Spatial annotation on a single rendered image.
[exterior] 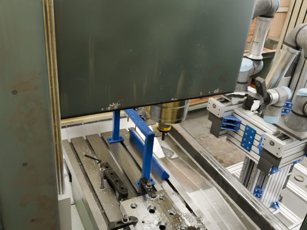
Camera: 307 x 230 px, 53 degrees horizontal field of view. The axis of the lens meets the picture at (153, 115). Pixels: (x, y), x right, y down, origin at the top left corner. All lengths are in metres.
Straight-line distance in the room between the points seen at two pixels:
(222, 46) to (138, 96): 0.31
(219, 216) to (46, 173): 1.32
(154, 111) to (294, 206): 2.06
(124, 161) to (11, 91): 1.34
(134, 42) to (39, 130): 0.37
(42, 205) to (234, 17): 0.75
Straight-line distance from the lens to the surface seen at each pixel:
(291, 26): 2.15
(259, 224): 1.94
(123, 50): 0.85
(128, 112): 1.68
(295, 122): 1.96
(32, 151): 0.64
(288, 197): 3.03
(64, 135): 2.21
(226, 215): 1.90
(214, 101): 2.18
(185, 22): 0.92
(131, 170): 1.78
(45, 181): 0.69
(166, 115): 1.09
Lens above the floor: 2.04
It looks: 29 degrees down
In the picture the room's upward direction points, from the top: 6 degrees clockwise
